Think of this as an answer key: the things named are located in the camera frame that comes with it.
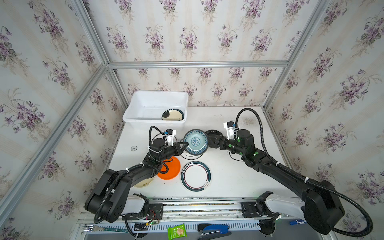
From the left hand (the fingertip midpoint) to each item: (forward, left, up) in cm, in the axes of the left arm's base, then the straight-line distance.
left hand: (188, 142), depth 82 cm
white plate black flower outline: (0, +2, -14) cm, 14 cm away
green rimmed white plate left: (-13, -5, -16) cm, 21 cm away
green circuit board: (-38, +33, -15) cm, 52 cm away
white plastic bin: (+42, +33, -13) cm, 55 cm away
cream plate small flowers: (-17, +24, -15) cm, 33 cm away
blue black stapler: (-39, -11, -12) cm, 42 cm away
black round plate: (+15, -17, -13) cm, 26 cm away
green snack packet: (-39, +5, -14) cm, 42 cm away
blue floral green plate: (+1, -5, 0) cm, 6 cm away
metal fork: (-38, +45, -15) cm, 60 cm away
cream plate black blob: (+34, +13, -15) cm, 39 cm away
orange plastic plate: (-10, +8, -14) cm, 19 cm away
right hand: (-1, -11, +5) cm, 13 cm away
